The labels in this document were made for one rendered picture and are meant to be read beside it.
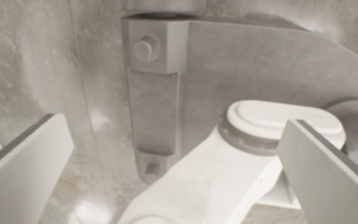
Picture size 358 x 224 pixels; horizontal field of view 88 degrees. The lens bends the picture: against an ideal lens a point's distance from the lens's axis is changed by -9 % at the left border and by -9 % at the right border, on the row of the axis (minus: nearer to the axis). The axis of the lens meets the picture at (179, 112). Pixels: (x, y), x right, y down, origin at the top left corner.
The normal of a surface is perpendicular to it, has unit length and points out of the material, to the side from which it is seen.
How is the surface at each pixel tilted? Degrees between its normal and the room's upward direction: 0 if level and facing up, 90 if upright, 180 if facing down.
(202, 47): 0
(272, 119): 90
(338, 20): 0
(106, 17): 0
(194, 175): 90
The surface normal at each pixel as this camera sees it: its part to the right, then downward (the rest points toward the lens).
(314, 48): -0.19, 0.50
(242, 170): 0.04, -0.85
